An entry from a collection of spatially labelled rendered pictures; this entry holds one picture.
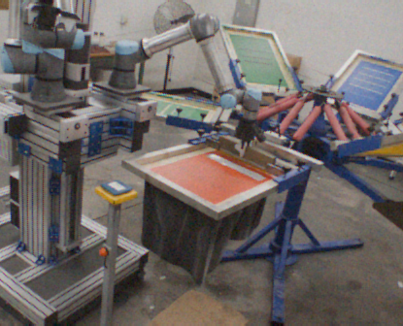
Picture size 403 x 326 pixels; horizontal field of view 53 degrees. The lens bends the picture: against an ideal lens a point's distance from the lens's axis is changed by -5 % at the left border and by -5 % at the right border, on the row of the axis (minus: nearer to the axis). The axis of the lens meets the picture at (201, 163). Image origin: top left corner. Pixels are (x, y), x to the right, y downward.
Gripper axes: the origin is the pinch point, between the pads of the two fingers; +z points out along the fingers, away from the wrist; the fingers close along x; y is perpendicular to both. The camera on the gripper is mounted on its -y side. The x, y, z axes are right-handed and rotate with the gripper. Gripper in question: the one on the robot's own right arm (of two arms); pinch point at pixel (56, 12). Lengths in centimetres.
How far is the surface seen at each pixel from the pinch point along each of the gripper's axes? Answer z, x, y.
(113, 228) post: -19, -46, 85
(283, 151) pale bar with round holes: -29, -144, 46
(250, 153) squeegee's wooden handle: -30, -120, 49
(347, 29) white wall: -271, -466, -65
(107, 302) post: -19, -52, 127
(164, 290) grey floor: -53, -111, 154
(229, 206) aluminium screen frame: 9, -80, 58
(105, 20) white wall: -456, -193, 20
